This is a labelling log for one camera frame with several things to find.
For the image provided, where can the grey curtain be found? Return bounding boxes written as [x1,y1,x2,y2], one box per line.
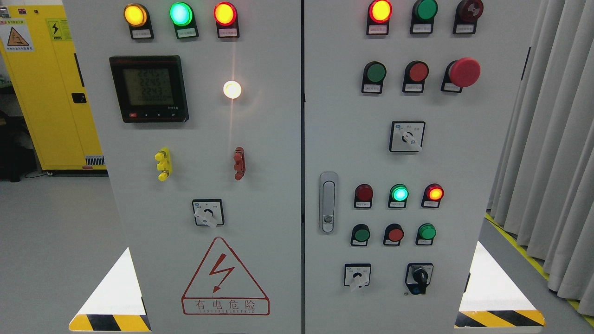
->
[488,0,594,316]

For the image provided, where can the red emergency stop mushroom button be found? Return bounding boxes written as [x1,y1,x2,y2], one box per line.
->
[440,57,481,93]

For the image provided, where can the left yellow black hazard tape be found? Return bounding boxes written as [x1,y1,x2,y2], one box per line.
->
[68,314,151,332]

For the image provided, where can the red indicator light top left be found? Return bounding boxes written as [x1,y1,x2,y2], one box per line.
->
[213,1,240,39]

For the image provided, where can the red stop push button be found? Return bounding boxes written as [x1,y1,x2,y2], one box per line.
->
[401,60,429,94]

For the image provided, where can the lower red push button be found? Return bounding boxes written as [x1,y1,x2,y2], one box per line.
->
[383,223,404,246]

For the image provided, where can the lower right green push button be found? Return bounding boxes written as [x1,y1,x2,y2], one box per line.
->
[415,223,437,246]

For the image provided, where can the green indicator light top right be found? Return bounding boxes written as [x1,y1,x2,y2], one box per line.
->
[409,0,439,35]

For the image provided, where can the yellow indicator light top left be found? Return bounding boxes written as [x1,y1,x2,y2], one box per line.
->
[123,3,154,40]

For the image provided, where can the lit green indicator light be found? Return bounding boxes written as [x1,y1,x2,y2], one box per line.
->
[387,184,409,209]

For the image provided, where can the red indicator light top right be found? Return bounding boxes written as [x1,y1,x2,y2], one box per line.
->
[366,0,393,36]

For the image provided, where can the yellow black hazard tape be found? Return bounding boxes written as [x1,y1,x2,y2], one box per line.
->
[454,309,547,328]
[68,314,151,332]

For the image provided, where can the yellow terminal connector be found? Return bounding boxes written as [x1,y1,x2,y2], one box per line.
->
[154,147,172,182]

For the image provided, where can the left panel rotary selector switch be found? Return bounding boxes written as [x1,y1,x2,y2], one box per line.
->
[191,199,225,228]

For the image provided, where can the red terminal connector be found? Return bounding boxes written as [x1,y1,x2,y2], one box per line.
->
[233,147,246,180]

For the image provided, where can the dark red indicator light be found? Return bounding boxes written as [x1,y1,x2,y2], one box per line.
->
[354,184,374,209]

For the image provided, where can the grey electrical control cabinet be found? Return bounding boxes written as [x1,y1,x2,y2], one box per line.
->
[63,0,543,334]

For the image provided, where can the yellow safety storage cabinet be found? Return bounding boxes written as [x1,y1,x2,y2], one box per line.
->
[1,5,106,173]

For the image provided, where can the black knob selector switch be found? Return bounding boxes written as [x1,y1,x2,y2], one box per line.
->
[405,263,433,295]

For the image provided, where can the white lit indicator light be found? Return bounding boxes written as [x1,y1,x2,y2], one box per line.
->
[223,80,243,100]

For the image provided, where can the lit red indicator light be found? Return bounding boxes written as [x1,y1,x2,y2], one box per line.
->
[421,183,444,209]

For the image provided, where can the green indicator light top left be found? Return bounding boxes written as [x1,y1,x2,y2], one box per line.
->
[169,1,199,39]

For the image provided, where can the right yellow black hazard tape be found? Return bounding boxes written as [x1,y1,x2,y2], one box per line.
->
[454,309,547,328]

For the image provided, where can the grey door latch handle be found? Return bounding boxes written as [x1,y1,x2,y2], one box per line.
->
[318,172,339,233]

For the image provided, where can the bottom white rotary selector switch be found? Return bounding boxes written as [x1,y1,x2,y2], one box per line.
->
[343,263,372,291]

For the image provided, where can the black digital power meter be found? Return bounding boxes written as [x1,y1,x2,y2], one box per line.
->
[110,55,189,123]

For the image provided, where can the lower left green push button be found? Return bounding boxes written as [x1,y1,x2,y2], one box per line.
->
[350,224,371,247]

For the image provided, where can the red electrical hazard warning sticker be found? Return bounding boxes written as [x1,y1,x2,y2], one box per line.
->
[181,237,270,316]

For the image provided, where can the right panel upper selector switch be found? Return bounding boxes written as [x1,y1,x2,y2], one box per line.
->
[388,121,426,153]

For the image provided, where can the green start push button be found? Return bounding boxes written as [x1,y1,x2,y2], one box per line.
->
[361,61,387,94]

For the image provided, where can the yellow floor marking tape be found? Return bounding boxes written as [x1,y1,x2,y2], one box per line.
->
[484,211,594,327]

